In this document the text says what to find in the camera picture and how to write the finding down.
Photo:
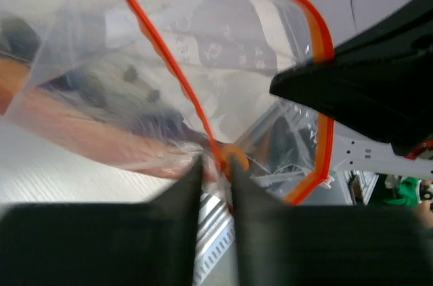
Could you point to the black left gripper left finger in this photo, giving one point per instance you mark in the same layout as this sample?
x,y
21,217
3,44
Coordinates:
x,y
146,243

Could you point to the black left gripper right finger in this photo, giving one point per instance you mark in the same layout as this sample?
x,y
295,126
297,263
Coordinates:
x,y
279,244

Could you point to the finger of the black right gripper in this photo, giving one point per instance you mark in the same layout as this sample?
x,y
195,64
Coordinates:
x,y
379,83

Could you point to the clear zip bag orange zipper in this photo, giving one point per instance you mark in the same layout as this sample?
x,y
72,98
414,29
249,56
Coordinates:
x,y
191,74

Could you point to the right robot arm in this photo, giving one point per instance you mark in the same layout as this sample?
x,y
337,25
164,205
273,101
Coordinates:
x,y
354,151

